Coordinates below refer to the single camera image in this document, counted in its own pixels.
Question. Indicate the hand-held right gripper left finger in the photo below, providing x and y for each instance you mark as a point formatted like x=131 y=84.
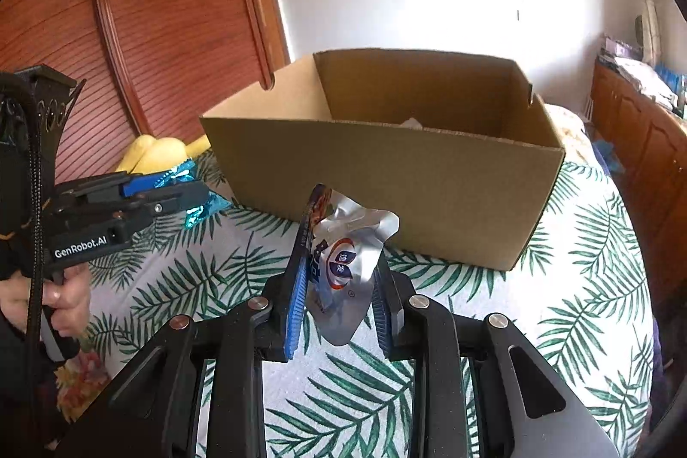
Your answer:
x=298 y=302

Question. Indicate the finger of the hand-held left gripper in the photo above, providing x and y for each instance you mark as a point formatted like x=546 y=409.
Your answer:
x=172 y=203
x=139 y=184

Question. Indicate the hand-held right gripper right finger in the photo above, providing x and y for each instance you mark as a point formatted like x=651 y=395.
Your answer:
x=384 y=308

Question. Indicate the teal candy wrapper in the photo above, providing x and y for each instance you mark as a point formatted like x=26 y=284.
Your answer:
x=206 y=208

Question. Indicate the silver blue snack packet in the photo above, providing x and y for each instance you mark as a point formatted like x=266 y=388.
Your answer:
x=343 y=275

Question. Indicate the brown cardboard box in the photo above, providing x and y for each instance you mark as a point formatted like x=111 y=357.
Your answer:
x=375 y=189

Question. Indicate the person's left forearm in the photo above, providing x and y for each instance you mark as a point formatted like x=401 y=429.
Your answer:
x=21 y=383

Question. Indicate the person's left hand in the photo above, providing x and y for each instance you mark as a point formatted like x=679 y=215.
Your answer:
x=70 y=297

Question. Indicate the yellow plush toy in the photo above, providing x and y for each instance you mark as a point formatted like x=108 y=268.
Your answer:
x=155 y=152

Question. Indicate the red floral cloth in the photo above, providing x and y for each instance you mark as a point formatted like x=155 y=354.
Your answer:
x=80 y=383

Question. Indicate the wooden headboard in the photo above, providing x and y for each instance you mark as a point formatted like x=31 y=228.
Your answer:
x=161 y=7

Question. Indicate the leaf print bedsheet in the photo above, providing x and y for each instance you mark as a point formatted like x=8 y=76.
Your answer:
x=563 y=329

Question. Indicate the floral blanket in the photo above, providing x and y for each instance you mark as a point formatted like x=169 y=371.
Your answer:
x=563 y=130

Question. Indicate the blue cloth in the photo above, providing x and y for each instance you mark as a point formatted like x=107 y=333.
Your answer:
x=609 y=157

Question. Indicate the wooden cabinet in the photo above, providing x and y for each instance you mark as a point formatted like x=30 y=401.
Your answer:
x=638 y=152

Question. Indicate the purple box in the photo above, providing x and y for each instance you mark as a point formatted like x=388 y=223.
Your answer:
x=628 y=61

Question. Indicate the blue packets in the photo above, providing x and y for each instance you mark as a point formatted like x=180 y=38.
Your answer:
x=670 y=83

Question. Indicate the patterned curtain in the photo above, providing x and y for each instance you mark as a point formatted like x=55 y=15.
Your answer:
x=647 y=7

